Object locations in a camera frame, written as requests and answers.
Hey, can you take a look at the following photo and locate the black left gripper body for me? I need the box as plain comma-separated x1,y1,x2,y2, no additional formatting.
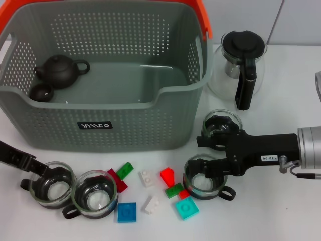
0,140,36,172

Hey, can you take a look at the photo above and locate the red sloped brick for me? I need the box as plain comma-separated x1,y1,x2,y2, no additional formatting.
159,167,178,188

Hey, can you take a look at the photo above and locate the white two-stud brick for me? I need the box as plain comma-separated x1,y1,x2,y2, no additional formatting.
138,169,156,188

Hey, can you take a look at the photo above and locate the teal square plate brick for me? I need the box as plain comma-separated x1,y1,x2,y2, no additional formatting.
174,196,200,221

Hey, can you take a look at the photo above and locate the grey perforated storage bin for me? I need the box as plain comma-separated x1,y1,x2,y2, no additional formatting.
0,1,211,154

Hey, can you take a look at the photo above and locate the blue square plate brick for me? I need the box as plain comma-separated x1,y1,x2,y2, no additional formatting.
117,202,138,223

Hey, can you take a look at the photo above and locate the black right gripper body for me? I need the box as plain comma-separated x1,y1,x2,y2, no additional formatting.
224,129,299,178

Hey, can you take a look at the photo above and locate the small red brick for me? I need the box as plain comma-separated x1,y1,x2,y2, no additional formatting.
178,188,191,200

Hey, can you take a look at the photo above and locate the dark red long brick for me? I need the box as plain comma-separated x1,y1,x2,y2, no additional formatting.
107,168,128,193

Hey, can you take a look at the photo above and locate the dark clay small teacup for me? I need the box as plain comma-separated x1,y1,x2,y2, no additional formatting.
29,82,55,103

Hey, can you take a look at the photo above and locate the glass pot with black lid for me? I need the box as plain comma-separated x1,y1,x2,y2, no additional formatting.
207,30,268,111

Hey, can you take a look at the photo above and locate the dark clay teapot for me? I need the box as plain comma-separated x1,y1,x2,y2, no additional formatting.
34,54,91,90

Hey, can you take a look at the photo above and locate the glass teacup with black holder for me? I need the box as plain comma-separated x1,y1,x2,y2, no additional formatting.
62,170,119,220
20,162,77,209
182,153,237,202
201,109,243,151

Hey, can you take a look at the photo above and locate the orange bin handle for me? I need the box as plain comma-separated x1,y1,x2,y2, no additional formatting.
0,0,213,41

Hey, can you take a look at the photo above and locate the green brick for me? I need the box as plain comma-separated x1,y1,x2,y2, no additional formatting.
165,182,184,199
115,162,134,180

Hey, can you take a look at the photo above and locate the right arm cable with plug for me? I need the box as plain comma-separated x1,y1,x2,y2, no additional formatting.
279,155,321,180

